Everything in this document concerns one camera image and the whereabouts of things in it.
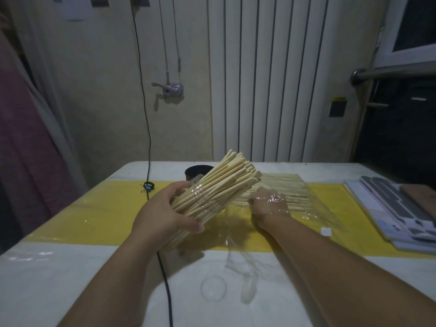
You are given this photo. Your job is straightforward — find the person's left hand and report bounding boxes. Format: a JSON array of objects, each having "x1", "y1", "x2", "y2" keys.
[{"x1": 131, "y1": 181, "x2": 205, "y2": 250}]

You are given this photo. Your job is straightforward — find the person's right hand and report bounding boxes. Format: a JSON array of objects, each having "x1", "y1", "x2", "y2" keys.
[{"x1": 247, "y1": 187, "x2": 292, "y2": 230}]

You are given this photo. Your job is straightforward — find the bundle of bamboo chopsticks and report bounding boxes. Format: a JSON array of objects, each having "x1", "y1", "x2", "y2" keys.
[{"x1": 160, "y1": 150, "x2": 263, "y2": 252}]

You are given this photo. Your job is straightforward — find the person's left forearm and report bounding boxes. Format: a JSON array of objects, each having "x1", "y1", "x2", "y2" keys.
[{"x1": 57, "y1": 231, "x2": 161, "y2": 327}]

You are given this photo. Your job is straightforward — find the person's right forearm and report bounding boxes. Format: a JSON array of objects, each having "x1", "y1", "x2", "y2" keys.
[{"x1": 255, "y1": 214, "x2": 436, "y2": 327}]

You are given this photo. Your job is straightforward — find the pile of loose bamboo chopsticks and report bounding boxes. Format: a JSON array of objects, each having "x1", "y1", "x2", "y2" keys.
[{"x1": 235, "y1": 172, "x2": 313, "y2": 214}]

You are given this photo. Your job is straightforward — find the clear plastic bag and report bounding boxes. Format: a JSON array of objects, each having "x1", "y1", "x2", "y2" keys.
[{"x1": 186, "y1": 172, "x2": 349, "y2": 305}]

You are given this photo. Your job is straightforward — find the black round cup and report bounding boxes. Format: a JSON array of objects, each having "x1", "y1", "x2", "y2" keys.
[{"x1": 185, "y1": 164, "x2": 215, "y2": 183}]

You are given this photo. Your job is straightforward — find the yellow table runner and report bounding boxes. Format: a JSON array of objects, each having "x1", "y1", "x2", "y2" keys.
[{"x1": 20, "y1": 180, "x2": 436, "y2": 260}]

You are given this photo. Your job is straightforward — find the white ribbed radiator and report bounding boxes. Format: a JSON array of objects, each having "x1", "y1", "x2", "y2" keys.
[{"x1": 207, "y1": 0, "x2": 329, "y2": 163}]

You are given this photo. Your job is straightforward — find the white sheet with grey stickers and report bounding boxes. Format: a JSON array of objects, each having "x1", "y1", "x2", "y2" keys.
[{"x1": 343, "y1": 176, "x2": 436, "y2": 253}]

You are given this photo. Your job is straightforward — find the black cabinet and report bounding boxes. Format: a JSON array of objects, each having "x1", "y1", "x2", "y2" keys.
[{"x1": 354, "y1": 77, "x2": 436, "y2": 189}]

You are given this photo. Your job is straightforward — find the brown board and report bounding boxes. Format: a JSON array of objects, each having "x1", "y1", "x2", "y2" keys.
[{"x1": 400, "y1": 183, "x2": 436, "y2": 219}]

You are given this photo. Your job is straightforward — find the pink hanging fabric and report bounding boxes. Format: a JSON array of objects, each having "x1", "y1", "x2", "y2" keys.
[{"x1": 0, "y1": 12, "x2": 87, "y2": 254}]

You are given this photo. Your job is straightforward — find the metal handrail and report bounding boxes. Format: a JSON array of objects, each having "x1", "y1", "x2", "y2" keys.
[{"x1": 350, "y1": 65, "x2": 436, "y2": 86}]

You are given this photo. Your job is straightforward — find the clear plastic ring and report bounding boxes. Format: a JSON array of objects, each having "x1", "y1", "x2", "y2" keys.
[{"x1": 200, "y1": 275, "x2": 228, "y2": 302}]

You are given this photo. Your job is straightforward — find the black cable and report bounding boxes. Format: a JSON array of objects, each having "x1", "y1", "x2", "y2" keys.
[{"x1": 130, "y1": 0, "x2": 174, "y2": 327}]

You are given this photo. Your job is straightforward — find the black wall label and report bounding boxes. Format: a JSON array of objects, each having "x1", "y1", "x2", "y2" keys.
[{"x1": 329, "y1": 97, "x2": 348, "y2": 118}]

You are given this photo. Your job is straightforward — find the metal wall crank handle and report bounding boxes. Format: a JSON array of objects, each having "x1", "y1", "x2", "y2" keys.
[{"x1": 151, "y1": 81, "x2": 185, "y2": 99}]

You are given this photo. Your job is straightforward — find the grey hanging cords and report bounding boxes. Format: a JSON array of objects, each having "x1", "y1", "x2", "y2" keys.
[{"x1": 158, "y1": 0, "x2": 183, "y2": 86}]

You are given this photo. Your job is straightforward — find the white window frame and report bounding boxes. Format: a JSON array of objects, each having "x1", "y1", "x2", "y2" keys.
[{"x1": 374, "y1": 0, "x2": 436, "y2": 69}]

